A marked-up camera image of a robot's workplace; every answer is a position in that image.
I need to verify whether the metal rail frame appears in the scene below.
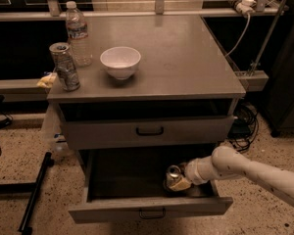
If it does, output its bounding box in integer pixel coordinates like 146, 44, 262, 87
0, 0, 290, 22

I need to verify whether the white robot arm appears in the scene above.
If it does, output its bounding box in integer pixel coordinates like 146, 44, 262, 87
164, 146, 294, 208

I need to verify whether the clear plastic water bottle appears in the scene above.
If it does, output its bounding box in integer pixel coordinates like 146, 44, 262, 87
66, 1, 92, 67

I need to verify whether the black metal stand leg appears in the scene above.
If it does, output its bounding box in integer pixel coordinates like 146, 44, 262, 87
18, 152, 54, 235

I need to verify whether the closed upper drawer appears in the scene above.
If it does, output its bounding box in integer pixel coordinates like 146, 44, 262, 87
61, 116, 234, 150

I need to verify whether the white power strip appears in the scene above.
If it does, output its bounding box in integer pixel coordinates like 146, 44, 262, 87
226, 0, 256, 16

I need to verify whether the white power cable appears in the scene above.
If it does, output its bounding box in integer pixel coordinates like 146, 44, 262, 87
223, 13, 251, 59

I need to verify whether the white ceramic bowl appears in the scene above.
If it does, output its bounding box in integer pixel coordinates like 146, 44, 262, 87
100, 46, 141, 80

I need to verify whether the black cable bundle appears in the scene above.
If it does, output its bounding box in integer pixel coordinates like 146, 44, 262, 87
217, 101, 261, 155

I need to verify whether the clear plastic bag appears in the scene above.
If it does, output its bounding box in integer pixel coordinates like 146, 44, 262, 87
41, 105, 73, 157

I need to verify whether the silver patterned soda can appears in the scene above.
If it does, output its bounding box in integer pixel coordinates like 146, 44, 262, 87
49, 42, 80, 91

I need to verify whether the grey drawer cabinet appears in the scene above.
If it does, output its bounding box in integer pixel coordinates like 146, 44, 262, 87
46, 14, 247, 225

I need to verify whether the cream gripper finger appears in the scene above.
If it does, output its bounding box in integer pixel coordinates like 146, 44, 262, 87
168, 177, 192, 192

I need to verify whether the open lower drawer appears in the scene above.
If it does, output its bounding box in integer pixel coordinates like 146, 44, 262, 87
69, 145, 233, 223

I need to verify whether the white green 7up can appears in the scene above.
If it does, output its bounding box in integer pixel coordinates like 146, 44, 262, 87
164, 165, 182, 191

